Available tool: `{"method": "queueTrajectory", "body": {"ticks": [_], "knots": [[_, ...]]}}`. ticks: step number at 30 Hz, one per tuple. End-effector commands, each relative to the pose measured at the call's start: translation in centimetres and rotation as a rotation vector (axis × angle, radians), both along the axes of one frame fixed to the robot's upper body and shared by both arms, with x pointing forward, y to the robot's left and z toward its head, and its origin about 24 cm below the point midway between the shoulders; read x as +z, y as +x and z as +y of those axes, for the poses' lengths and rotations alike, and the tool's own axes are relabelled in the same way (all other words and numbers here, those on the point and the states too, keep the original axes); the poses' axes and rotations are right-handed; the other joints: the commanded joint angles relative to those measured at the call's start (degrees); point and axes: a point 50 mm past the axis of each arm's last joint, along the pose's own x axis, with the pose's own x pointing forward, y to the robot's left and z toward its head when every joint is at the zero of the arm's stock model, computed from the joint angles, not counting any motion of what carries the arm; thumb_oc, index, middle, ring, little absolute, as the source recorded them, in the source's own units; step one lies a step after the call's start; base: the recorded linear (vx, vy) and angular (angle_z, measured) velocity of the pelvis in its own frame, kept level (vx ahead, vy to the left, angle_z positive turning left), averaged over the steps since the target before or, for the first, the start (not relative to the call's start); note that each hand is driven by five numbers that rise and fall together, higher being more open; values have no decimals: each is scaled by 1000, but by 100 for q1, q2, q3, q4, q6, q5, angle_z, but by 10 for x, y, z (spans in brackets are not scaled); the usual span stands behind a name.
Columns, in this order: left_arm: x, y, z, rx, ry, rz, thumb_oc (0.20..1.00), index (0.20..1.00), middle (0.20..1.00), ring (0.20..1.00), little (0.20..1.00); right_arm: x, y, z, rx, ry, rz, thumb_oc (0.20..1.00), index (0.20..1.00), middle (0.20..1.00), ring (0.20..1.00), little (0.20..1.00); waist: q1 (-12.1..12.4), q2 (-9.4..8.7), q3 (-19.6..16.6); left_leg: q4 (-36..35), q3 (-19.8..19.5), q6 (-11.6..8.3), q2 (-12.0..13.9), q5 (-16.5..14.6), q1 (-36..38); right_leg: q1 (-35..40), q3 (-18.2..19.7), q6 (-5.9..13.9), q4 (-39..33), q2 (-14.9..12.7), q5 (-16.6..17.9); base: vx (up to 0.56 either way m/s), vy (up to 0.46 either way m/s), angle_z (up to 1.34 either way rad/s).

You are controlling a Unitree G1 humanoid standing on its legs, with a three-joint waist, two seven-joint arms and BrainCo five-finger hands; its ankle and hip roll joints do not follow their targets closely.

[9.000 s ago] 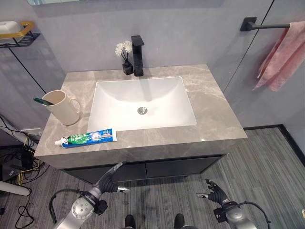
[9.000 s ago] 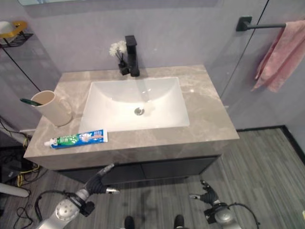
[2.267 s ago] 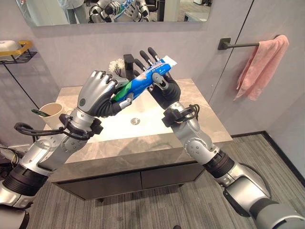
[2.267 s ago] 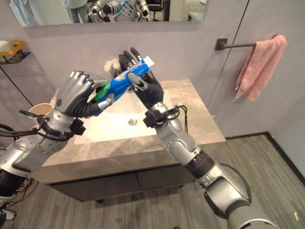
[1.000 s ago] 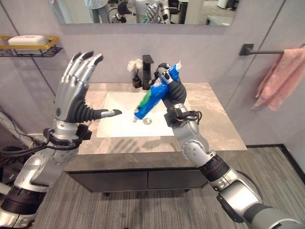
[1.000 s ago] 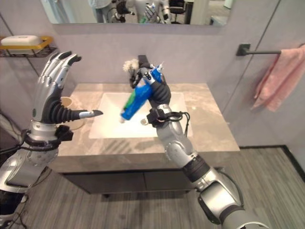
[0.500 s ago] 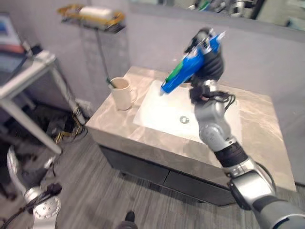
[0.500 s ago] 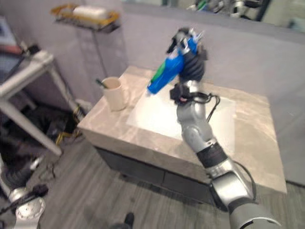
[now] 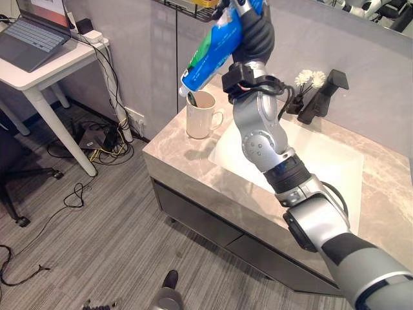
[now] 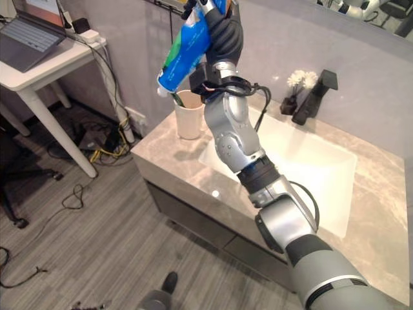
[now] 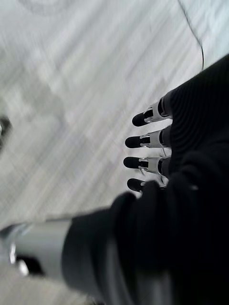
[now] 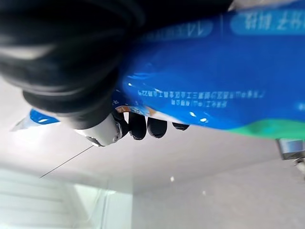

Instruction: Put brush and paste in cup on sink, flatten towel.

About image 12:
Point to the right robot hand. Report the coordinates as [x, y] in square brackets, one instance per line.
[59, 59]

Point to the blue toothpaste tube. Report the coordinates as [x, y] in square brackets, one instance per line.
[214, 71]

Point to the white ribbed towel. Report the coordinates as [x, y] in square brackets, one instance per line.
[31, 200]

